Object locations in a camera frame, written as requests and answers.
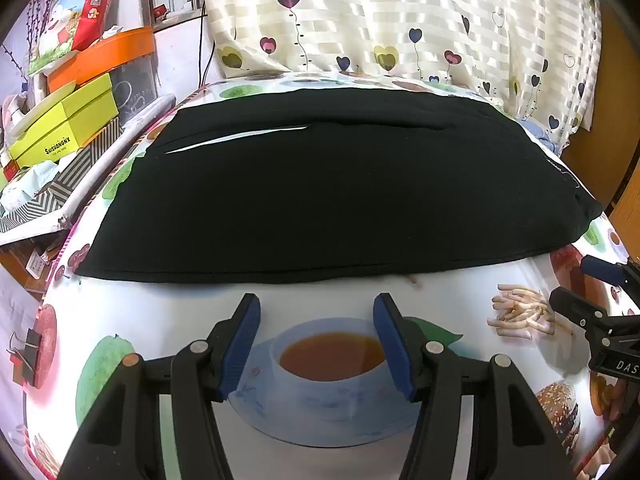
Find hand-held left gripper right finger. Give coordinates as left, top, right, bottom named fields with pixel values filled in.
left=372, top=292, right=576, bottom=480

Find yellow cardboard box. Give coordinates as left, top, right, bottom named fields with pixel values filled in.
left=9, top=74, right=120, bottom=168

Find black pants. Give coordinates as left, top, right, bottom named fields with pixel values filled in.
left=75, top=87, right=603, bottom=285

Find blue striped cloth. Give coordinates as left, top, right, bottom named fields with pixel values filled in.
left=520, top=117, right=563, bottom=153

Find grey striped box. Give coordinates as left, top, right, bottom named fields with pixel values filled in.
left=0, top=120, right=126, bottom=233

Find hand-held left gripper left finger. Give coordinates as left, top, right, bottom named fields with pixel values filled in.
left=59, top=292, right=262, bottom=480

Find clear plastic container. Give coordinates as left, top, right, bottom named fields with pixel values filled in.
left=110, top=57, right=161, bottom=122

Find food print tablecloth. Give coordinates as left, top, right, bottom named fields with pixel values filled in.
left=22, top=71, right=640, bottom=480

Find wooden cabinet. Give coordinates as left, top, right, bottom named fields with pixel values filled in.
left=560, top=5, right=640, bottom=211

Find heart print curtain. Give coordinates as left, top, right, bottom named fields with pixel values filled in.
left=197, top=0, right=601, bottom=148

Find black binder clip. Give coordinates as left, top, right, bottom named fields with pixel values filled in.
left=6, top=329, right=42, bottom=388

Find pale green plate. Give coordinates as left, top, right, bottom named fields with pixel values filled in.
left=7, top=80, right=78, bottom=137

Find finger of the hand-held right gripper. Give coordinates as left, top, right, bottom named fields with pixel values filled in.
left=582, top=255, right=640, bottom=285
left=549, top=287, right=613, bottom=333

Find red cartoon print box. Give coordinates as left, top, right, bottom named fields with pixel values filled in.
left=27, top=0, right=126, bottom=76

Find black cable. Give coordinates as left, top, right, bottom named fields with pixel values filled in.
left=199, top=2, right=216, bottom=86

